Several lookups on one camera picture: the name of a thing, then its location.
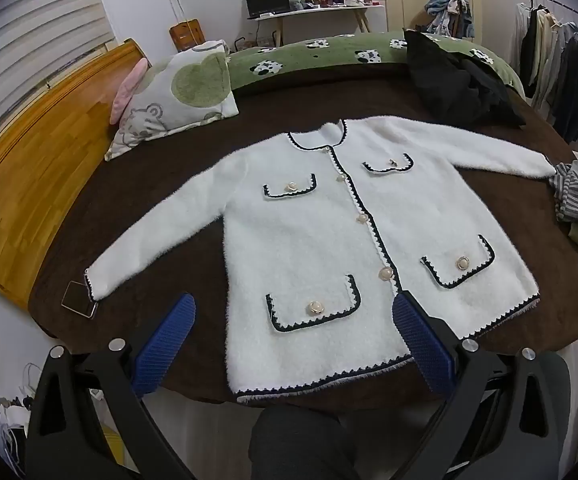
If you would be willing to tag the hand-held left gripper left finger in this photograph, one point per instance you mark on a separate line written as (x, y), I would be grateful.
(166, 345)

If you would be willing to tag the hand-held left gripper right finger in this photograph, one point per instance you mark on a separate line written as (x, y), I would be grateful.
(421, 345)

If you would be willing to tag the white cardigan with black trim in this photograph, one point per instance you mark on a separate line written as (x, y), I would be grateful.
(319, 220)

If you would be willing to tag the pile of black clothes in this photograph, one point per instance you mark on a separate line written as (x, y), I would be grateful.
(444, 80)

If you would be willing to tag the row of hanging clothes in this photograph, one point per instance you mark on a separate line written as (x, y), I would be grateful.
(569, 70)

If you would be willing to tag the heap of mixed clothes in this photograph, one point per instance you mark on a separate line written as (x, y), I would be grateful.
(449, 10)

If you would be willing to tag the metal clothes rack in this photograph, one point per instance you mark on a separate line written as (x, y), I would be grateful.
(564, 7)

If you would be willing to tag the white shopping bag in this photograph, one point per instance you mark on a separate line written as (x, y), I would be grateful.
(14, 420)

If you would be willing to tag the brown blanket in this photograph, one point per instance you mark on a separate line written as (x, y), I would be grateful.
(169, 170)

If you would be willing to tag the wooden headboard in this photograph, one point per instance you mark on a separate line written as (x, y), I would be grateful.
(29, 160)

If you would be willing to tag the pink pillow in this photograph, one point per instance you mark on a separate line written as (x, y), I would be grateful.
(126, 92)

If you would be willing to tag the green cow print blanket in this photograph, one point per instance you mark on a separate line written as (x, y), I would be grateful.
(319, 60)

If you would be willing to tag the white window blind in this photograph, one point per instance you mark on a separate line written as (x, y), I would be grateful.
(19, 35)

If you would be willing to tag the white desk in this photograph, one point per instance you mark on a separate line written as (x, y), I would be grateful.
(319, 10)

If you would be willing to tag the black monitor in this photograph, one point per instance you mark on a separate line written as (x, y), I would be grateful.
(267, 2)

